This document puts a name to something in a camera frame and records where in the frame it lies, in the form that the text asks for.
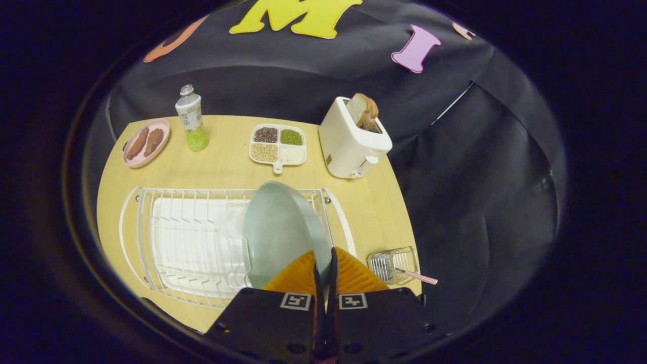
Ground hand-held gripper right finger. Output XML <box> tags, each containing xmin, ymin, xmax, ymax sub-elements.
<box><xmin>326</xmin><ymin>247</ymin><xmax>445</xmax><ymax>364</ymax></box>

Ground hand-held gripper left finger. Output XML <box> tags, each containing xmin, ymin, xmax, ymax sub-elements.
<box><xmin>205</xmin><ymin>251</ymin><xmax>327</xmax><ymax>364</ymax></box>

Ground small wire basket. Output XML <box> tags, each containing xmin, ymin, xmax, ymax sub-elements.
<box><xmin>367</xmin><ymin>246</ymin><xmax>419</xmax><ymax>285</ymax></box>

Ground white spoon with checked handle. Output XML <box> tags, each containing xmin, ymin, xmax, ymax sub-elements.
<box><xmin>394</xmin><ymin>268</ymin><xmax>438</xmax><ymax>285</ymax></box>

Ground pale green plate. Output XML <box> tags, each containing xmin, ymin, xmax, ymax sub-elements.
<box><xmin>242</xmin><ymin>181</ymin><xmax>333</xmax><ymax>290</ymax></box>

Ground white wire dish rack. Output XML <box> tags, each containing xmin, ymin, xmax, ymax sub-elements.
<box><xmin>119</xmin><ymin>186</ymin><xmax>357</xmax><ymax>309</ymax></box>

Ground white sectioned bean dish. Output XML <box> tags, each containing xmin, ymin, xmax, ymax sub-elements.
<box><xmin>249</xmin><ymin>124</ymin><xmax>307</xmax><ymax>174</ymax></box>

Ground pink oval dish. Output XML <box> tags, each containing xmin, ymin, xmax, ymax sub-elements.
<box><xmin>123</xmin><ymin>119</ymin><xmax>171</xmax><ymax>168</ymax></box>

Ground white drip tray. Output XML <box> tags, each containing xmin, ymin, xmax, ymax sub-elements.
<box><xmin>151</xmin><ymin>197</ymin><xmax>253</xmax><ymax>299</ymax></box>

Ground white toaster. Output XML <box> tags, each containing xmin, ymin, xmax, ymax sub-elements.
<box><xmin>318</xmin><ymin>96</ymin><xmax>393</xmax><ymax>179</ymax></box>

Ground brown bread slice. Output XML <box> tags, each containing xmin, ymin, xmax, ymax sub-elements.
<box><xmin>346</xmin><ymin>93</ymin><xmax>372</xmax><ymax>127</ymax></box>
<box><xmin>361</xmin><ymin>97</ymin><xmax>379</xmax><ymax>131</ymax></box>

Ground green drink bottle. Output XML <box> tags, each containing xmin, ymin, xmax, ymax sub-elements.
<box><xmin>175</xmin><ymin>84</ymin><xmax>210</xmax><ymax>153</ymax></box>

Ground black backdrop cloth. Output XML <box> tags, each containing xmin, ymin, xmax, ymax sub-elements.
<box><xmin>104</xmin><ymin>0</ymin><xmax>567</xmax><ymax>329</ymax></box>

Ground brown meat patty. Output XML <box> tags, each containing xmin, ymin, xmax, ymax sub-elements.
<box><xmin>126</xmin><ymin>127</ymin><xmax>150</xmax><ymax>161</ymax></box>
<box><xmin>144</xmin><ymin>128</ymin><xmax>165</xmax><ymax>157</ymax></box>

